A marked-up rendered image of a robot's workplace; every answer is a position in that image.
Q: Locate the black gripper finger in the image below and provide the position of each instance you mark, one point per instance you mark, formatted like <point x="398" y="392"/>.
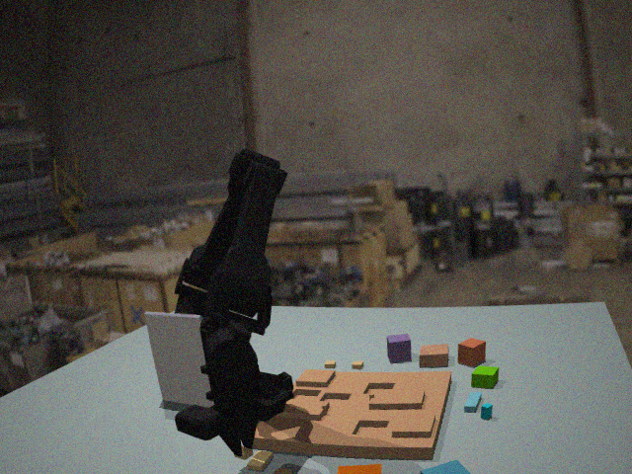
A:
<point x="247" y="431"/>
<point x="232" y="438"/>

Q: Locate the tan wooden puzzle board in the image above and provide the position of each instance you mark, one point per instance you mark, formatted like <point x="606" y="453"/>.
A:
<point x="360" y="414"/>

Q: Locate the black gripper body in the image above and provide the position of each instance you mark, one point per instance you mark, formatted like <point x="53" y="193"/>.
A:
<point x="207" y="423"/>

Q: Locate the purple block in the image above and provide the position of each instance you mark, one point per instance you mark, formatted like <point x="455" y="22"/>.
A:
<point x="399" y="347"/>

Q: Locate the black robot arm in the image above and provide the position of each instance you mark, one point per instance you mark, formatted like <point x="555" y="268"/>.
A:
<point x="240" y="282"/>

